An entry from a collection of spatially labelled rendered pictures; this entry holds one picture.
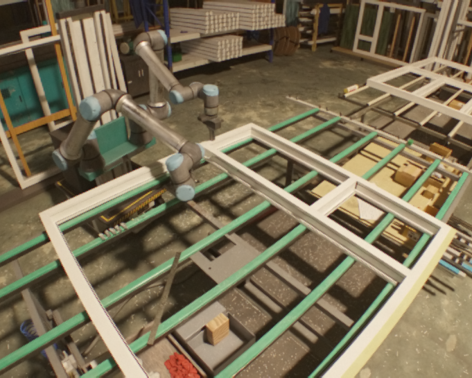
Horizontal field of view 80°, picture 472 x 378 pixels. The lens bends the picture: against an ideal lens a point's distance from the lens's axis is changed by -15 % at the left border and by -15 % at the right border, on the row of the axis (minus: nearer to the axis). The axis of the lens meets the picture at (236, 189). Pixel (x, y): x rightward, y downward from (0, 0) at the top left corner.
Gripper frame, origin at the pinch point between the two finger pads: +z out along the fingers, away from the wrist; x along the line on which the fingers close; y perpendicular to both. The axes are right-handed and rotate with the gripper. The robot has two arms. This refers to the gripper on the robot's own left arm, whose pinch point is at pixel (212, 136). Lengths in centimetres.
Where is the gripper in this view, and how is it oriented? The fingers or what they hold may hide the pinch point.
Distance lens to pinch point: 209.2
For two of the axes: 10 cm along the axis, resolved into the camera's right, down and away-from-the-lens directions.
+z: 0.0, 8.0, 6.0
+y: 7.5, -4.0, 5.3
